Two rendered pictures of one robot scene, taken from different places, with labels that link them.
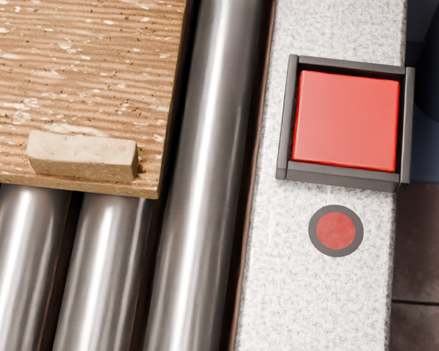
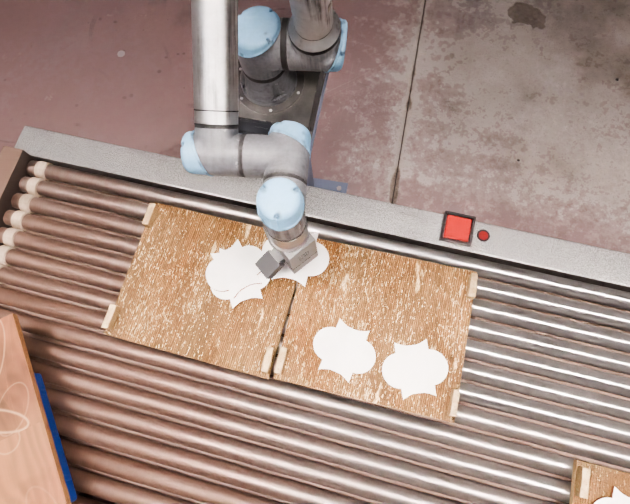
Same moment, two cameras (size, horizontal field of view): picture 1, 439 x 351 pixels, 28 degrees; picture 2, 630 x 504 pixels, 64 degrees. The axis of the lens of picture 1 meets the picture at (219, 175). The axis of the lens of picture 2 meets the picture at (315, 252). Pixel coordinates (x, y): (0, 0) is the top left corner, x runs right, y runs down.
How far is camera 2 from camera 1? 0.94 m
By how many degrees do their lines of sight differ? 24
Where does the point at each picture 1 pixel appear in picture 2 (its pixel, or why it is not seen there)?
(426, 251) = not seen: hidden behind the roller
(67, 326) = (505, 296)
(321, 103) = (453, 232)
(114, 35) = (434, 278)
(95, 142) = (472, 281)
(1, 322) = (505, 311)
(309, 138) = (463, 236)
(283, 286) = (496, 248)
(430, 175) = not seen: hidden behind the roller
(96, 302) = (501, 289)
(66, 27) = (431, 290)
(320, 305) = (501, 241)
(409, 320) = not seen: hidden behind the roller
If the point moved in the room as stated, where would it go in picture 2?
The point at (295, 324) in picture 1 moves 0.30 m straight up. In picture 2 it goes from (505, 247) to (554, 197)
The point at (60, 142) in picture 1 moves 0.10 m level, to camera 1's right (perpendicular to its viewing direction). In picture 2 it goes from (472, 289) to (473, 247)
